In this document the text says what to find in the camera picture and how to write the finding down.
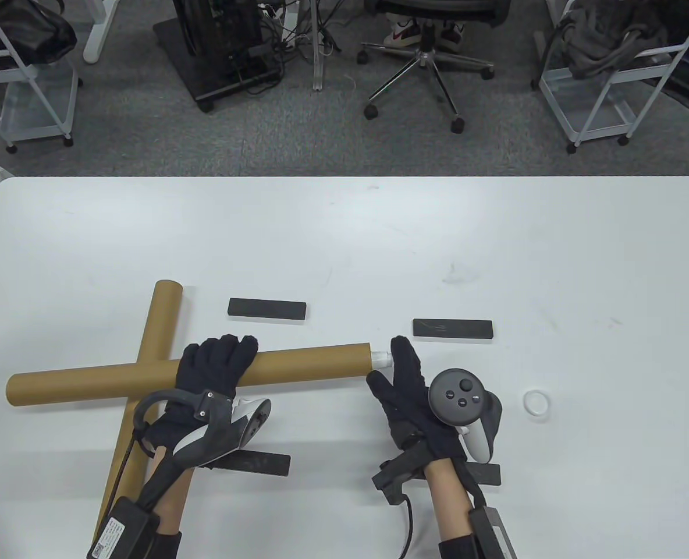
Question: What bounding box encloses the person's right forearm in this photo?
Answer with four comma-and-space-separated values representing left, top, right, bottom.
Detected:
425, 457, 474, 542

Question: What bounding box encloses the black office chair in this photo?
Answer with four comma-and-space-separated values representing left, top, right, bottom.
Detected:
356, 0, 514, 135

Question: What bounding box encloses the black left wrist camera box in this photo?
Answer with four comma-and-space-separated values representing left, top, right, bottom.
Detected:
88, 497, 159, 559

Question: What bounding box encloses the brown cardboard mailing tube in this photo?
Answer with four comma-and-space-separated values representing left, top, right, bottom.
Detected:
94, 281, 183, 542
6, 344, 372, 407

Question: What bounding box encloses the person's right hand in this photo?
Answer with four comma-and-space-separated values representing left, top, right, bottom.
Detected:
367, 336, 473, 504

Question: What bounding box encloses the black rectangular weight bar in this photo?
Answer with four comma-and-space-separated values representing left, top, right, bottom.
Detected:
413, 319, 495, 340
467, 464, 502, 487
228, 298, 308, 321
214, 451, 292, 477

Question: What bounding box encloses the black bag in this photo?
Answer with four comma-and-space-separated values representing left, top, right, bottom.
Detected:
0, 0, 77, 73

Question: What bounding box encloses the grey hand controller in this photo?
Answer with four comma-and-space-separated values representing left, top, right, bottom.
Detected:
133, 390, 272, 468
429, 369, 503, 465

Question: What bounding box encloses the person's left hand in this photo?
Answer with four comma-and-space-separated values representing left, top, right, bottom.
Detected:
147, 334, 261, 461

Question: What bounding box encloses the white wheeled cart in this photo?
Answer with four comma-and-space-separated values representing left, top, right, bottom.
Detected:
534, 0, 689, 153
0, 0, 83, 153

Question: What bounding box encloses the white desk leg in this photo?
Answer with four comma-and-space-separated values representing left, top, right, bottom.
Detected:
83, 0, 121, 63
311, 0, 329, 91

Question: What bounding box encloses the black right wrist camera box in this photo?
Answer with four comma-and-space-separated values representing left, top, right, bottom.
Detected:
470, 507, 517, 559

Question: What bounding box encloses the black wheeled equipment stand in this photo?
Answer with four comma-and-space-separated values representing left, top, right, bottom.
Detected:
152, 0, 284, 112

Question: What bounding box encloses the grey backpack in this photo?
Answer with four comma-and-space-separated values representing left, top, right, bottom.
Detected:
557, 0, 671, 79

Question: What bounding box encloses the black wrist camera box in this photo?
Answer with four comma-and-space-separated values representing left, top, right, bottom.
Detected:
470, 507, 517, 559
88, 497, 159, 559

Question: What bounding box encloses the black cable bundle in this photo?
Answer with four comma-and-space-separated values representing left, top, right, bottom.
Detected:
257, 0, 345, 59

